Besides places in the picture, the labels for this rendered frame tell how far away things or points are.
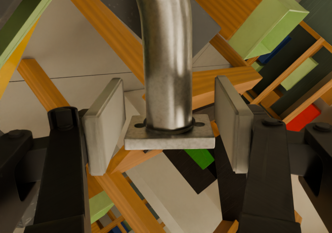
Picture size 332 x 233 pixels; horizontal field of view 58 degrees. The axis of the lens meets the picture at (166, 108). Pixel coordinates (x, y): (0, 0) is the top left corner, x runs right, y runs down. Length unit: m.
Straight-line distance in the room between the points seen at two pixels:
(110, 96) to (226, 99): 0.06
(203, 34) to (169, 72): 0.06
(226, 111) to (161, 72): 0.04
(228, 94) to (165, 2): 0.06
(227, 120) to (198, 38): 0.08
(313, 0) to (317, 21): 0.37
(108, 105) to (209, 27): 0.10
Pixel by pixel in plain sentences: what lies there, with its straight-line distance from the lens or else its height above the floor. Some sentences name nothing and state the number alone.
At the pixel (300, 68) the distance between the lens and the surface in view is 5.45.
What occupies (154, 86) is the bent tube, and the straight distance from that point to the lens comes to 0.18.
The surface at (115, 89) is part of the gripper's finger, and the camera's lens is 0.17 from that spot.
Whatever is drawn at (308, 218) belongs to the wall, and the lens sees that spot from 6.73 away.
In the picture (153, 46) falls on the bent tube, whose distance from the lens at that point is 0.17.
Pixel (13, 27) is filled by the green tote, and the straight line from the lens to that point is 0.38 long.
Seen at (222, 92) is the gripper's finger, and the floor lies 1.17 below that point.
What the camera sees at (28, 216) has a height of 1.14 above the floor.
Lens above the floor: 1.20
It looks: 14 degrees down
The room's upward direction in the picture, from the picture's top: 139 degrees clockwise
